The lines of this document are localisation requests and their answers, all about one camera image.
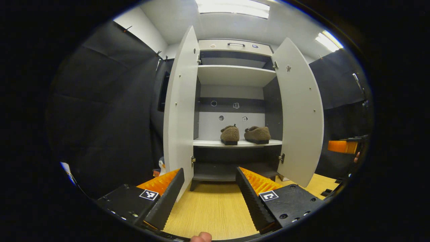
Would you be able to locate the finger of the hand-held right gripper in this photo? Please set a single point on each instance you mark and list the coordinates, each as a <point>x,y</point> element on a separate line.
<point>341,147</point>

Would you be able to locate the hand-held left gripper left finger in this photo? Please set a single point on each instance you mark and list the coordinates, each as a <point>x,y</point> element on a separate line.
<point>166,201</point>

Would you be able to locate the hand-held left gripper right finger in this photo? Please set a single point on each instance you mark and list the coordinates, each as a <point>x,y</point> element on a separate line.
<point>253,198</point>

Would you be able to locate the white cabinet door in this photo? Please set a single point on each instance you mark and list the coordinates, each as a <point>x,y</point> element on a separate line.
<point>181,117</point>
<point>300,111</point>

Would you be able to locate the brown fuzzy shoe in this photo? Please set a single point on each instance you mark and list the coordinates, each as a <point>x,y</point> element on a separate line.
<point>229,135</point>
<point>257,134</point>

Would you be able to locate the white shoe cabinet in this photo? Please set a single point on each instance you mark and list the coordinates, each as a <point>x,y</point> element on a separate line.
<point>235,75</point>

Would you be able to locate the white cabinet drawer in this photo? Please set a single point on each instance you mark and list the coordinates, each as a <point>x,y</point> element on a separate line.
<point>218,48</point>

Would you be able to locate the penguin plush toy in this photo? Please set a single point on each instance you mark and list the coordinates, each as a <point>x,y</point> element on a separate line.
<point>161,165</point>

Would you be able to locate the black backdrop cloth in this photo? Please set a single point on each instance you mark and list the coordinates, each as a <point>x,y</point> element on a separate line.
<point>111,117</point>

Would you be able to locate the small ceiling light panel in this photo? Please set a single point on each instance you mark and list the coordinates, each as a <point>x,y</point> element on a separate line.
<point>328,41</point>

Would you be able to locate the large ceiling light panel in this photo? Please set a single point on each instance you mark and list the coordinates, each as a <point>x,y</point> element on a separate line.
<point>231,8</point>

